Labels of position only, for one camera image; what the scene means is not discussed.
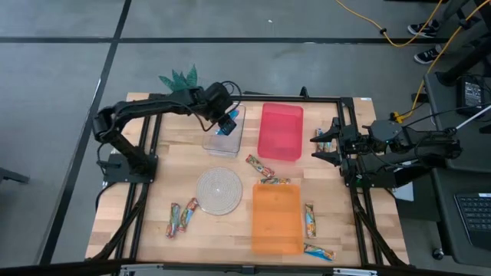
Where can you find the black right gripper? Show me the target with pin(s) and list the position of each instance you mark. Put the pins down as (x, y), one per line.
(348, 145)

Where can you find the black furniture leg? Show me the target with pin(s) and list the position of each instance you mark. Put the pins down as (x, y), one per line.
(11, 176)

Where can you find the round woven mat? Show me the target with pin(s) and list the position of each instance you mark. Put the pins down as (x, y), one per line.
(218, 190)

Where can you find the dark side desk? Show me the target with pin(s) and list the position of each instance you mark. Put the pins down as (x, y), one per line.
(449, 230)
(445, 115)

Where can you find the red plastic bin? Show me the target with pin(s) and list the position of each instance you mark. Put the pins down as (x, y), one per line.
(280, 132)

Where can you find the black power adapter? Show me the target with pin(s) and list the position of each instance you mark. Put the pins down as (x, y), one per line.
(472, 96)

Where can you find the clear plastic bin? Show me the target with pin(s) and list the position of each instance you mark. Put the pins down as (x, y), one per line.
(224, 147)

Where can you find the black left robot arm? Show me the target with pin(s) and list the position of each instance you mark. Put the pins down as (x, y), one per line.
(153, 105)

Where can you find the black laptop keyboard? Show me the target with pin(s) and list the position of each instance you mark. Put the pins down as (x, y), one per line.
(475, 218)

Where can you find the black aluminium table frame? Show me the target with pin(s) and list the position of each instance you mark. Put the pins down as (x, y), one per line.
(307, 99)

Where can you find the green orange granola bar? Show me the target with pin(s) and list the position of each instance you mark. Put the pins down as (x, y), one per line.
(274, 180)
(310, 221)
(325, 146)

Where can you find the orange plastic bin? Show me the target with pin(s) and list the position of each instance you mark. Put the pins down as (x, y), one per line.
(277, 218)

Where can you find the person's shoe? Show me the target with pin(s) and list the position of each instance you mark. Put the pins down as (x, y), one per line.
(422, 29)
(426, 55)

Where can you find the green leafy plant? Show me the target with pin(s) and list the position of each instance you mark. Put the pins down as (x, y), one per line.
(180, 81)

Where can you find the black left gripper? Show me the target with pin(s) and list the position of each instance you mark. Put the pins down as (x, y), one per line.
(216, 97)

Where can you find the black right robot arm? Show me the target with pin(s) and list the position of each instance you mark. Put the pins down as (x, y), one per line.
(422, 149)

